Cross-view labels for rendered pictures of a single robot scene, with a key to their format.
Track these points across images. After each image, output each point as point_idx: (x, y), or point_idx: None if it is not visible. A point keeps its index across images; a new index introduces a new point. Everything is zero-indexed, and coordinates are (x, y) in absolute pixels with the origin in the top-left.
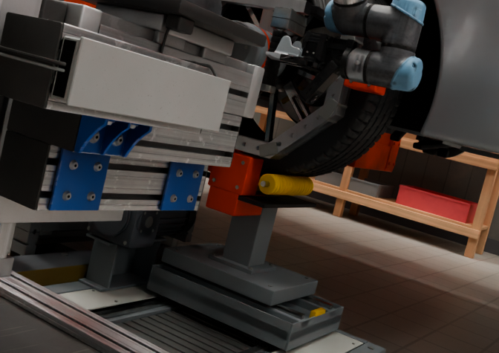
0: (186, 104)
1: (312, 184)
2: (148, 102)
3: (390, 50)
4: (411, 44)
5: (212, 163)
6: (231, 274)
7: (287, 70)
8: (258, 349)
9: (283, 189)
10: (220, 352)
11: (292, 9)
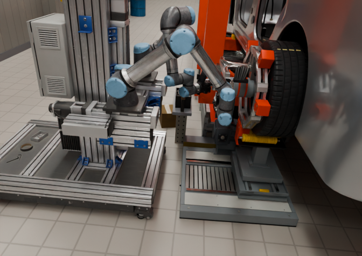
0: (93, 133)
1: (275, 140)
2: (81, 133)
3: (218, 109)
4: (223, 108)
5: (140, 139)
6: (240, 164)
7: None
8: (231, 193)
9: (249, 140)
10: (220, 188)
11: None
